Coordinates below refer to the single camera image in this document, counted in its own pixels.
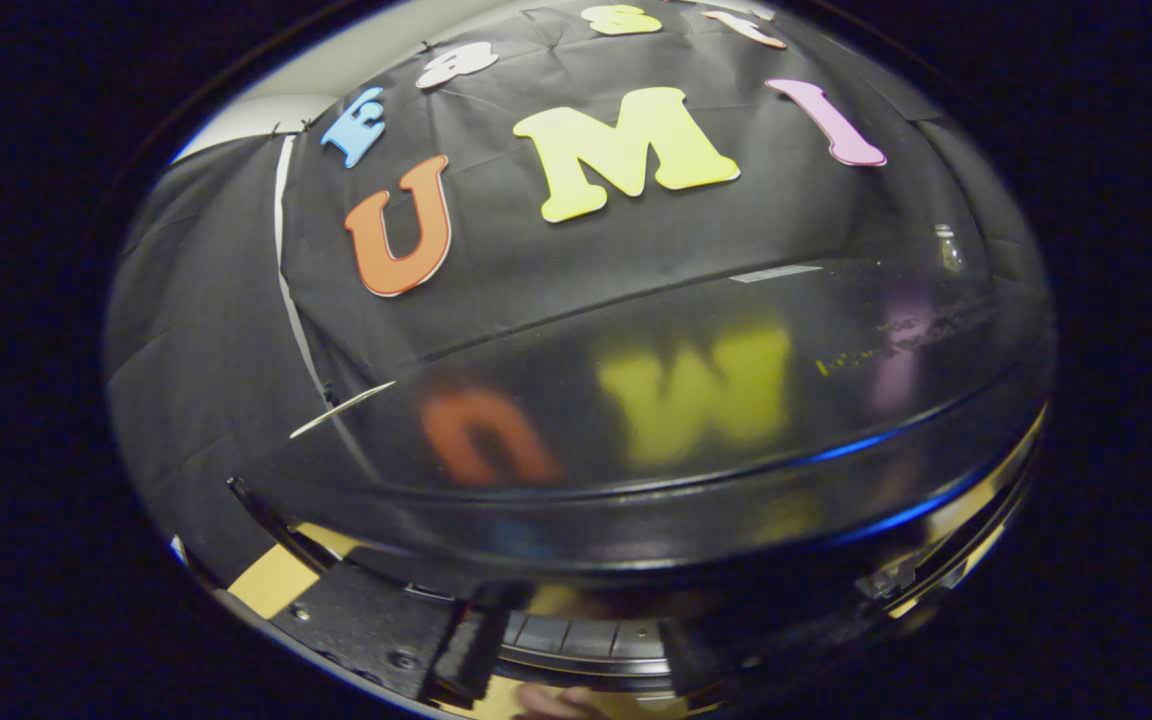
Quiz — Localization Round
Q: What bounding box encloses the black electric oven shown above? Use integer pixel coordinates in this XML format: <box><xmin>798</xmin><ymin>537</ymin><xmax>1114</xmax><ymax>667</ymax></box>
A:
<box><xmin>226</xmin><ymin>255</ymin><xmax>1055</xmax><ymax>701</ymax></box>

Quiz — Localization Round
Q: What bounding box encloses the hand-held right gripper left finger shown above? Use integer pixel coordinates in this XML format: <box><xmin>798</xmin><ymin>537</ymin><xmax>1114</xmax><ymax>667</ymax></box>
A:
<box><xmin>271</xmin><ymin>565</ymin><xmax>529</xmax><ymax>707</ymax></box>

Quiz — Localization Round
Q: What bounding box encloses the black backdrop cloth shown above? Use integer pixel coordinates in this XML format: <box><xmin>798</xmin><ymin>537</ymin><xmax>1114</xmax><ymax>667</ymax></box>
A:
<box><xmin>104</xmin><ymin>0</ymin><xmax>1052</xmax><ymax>581</ymax></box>

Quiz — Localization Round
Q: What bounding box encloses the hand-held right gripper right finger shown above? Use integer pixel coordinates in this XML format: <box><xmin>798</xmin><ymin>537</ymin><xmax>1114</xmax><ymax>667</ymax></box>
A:
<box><xmin>666</xmin><ymin>588</ymin><xmax>899</xmax><ymax>709</ymax></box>

